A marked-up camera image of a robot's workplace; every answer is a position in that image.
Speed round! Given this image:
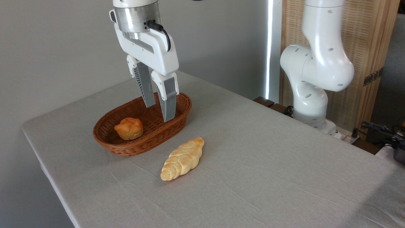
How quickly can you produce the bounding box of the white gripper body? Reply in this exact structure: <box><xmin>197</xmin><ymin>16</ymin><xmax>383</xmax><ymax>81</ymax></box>
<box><xmin>109</xmin><ymin>9</ymin><xmax>180</xmax><ymax>77</ymax></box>

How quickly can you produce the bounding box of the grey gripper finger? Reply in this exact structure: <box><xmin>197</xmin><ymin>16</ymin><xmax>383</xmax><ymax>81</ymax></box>
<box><xmin>127</xmin><ymin>55</ymin><xmax>156</xmax><ymax>108</ymax></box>
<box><xmin>151</xmin><ymin>70</ymin><xmax>180</xmax><ymax>123</ymax></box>

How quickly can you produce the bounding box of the small round orange bun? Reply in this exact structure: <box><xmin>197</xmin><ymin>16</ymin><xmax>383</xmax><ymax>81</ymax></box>
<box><xmin>114</xmin><ymin>117</ymin><xmax>144</xmax><ymax>141</ymax></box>

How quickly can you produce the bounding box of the long braided bread loaf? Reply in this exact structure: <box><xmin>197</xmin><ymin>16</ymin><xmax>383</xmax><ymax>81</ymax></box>
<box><xmin>160</xmin><ymin>136</ymin><xmax>205</xmax><ymax>181</ymax></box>

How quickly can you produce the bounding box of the brown wicker basket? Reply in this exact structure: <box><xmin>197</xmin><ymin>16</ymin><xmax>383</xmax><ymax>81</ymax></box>
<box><xmin>93</xmin><ymin>92</ymin><xmax>192</xmax><ymax>157</ymax></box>

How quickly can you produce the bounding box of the dark wooden block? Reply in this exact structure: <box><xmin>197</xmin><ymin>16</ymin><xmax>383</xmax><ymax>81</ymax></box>
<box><xmin>253</xmin><ymin>96</ymin><xmax>295</xmax><ymax>117</ymax></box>

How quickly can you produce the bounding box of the grey tablecloth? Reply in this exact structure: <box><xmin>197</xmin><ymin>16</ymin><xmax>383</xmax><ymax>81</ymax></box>
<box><xmin>22</xmin><ymin>70</ymin><xmax>405</xmax><ymax>228</ymax></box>

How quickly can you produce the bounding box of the black screen hinge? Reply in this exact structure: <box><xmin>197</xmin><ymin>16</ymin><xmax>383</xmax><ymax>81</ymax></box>
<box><xmin>363</xmin><ymin>67</ymin><xmax>384</xmax><ymax>86</ymax></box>

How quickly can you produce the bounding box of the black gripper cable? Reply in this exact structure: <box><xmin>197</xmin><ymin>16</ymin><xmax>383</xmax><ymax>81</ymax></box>
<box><xmin>146</xmin><ymin>20</ymin><xmax>171</xmax><ymax>52</ymax></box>

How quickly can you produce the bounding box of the black cable bundle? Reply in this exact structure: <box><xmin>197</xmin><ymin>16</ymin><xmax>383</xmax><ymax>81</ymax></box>
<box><xmin>352</xmin><ymin>121</ymin><xmax>405</xmax><ymax>150</ymax></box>

